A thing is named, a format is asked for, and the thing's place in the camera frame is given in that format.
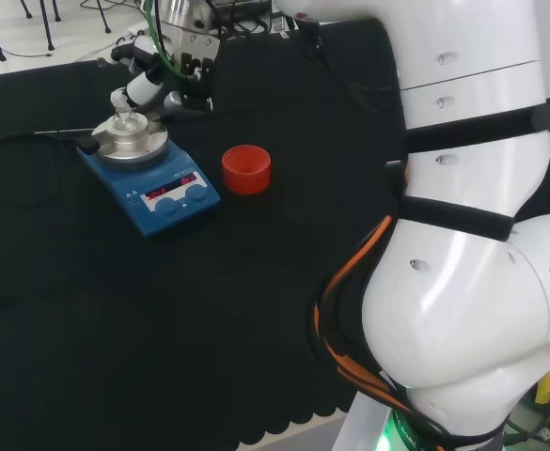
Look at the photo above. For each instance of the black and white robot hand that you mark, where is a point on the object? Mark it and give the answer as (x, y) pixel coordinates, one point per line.
(197, 84)

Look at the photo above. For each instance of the heater with blue base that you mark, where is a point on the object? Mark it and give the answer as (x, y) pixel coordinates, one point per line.
(114, 176)

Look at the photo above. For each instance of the clear glass flask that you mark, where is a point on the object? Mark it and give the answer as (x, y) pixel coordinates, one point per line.
(126, 122)

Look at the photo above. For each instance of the red ribbed plastic cup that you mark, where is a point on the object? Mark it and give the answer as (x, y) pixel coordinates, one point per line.
(246, 171)

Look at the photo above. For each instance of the thin metal probe rod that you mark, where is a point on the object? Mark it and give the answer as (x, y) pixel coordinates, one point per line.
(63, 131)

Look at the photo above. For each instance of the black bench cloth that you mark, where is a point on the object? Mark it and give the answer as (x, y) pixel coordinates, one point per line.
(114, 329)

